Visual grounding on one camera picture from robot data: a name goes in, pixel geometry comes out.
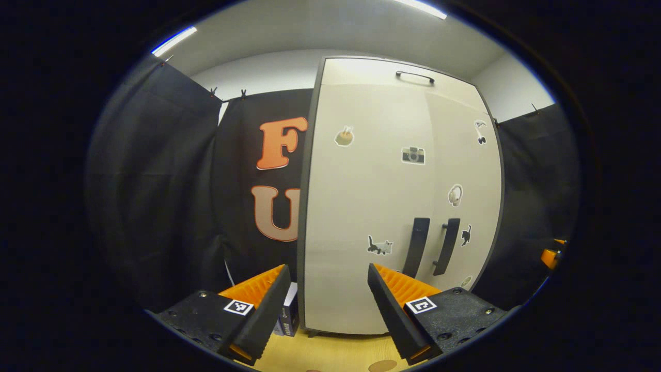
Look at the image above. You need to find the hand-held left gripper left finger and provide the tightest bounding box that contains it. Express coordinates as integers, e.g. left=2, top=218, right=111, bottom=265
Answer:
left=147, top=264, right=292, bottom=367

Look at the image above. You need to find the white cabinet drawer front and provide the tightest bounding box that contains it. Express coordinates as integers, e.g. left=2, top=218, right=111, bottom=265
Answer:
left=316, top=57, right=489, bottom=112

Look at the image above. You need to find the white cabinet door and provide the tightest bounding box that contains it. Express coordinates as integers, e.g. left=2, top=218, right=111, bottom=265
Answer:
left=424, top=93, right=505, bottom=292
left=304, top=85, right=432, bottom=335

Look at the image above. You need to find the dark purple box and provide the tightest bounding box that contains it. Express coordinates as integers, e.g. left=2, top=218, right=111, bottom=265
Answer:
left=274, top=282, right=300, bottom=337

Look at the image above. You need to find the ceiling light panel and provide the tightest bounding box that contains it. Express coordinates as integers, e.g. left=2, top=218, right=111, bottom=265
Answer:
left=392, top=0, right=448, bottom=20

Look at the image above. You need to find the black door handle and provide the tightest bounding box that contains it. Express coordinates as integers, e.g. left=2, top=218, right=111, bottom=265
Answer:
left=402, top=218, right=431, bottom=278
left=433, top=218, right=461, bottom=276

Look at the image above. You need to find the grey and white cabinet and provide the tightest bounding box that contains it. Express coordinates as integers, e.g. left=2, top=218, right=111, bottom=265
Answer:
left=296, top=56, right=506, bottom=337

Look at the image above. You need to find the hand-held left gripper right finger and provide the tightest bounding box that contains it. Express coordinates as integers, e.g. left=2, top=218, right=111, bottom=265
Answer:
left=367, top=262, right=510, bottom=366

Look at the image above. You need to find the black drawer handle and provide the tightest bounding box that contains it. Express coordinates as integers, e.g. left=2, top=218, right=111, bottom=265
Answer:
left=396, top=71, right=435, bottom=84

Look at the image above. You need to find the ceiling light strip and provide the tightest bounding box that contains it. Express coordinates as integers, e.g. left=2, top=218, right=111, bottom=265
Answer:
left=151, top=26, right=198, bottom=57

